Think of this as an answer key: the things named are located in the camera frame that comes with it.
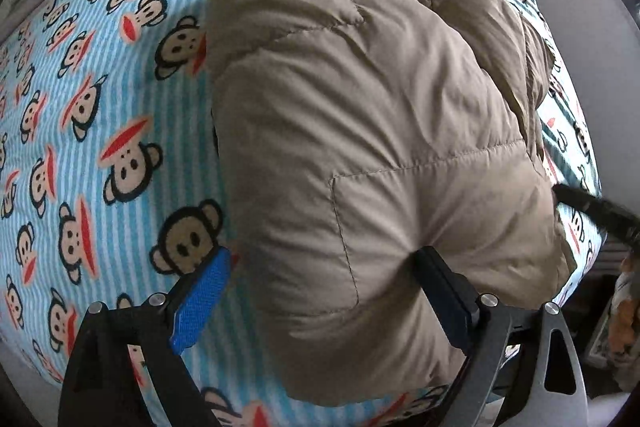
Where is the beige puffer down jacket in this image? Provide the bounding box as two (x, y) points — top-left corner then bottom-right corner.
(207, 0), (575, 407)

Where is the grey upholstered headboard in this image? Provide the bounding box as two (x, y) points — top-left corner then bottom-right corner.
(537, 0), (639, 210)

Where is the blue monkey print blanket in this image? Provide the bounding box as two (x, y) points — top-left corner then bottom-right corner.
(1, 0), (605, 426)

